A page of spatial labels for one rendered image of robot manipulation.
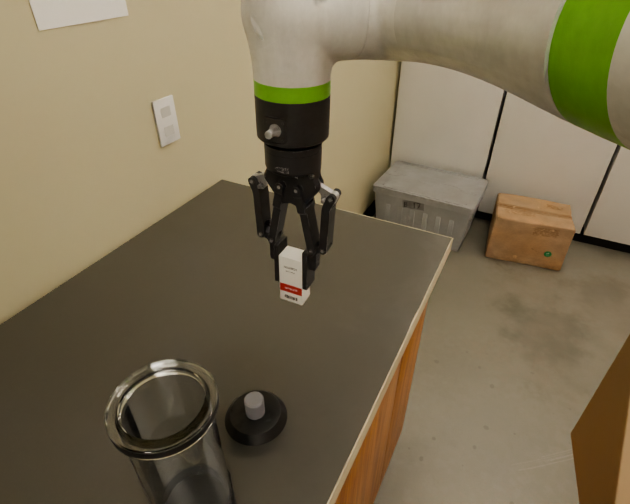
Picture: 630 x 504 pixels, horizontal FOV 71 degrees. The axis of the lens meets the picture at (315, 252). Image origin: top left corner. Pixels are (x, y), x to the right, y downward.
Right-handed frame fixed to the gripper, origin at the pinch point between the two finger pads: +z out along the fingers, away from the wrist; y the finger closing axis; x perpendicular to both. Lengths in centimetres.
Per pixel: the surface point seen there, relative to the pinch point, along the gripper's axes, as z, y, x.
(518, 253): 104, 48, 185
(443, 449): 112, 33, 53
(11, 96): -17, -57, 1
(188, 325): 19.0, -20.8, -3.8
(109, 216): 13, -55, 13
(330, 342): 18.6, 5.4, 3.4
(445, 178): 79, -3, 210
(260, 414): 14.3, 3.1, -17.2
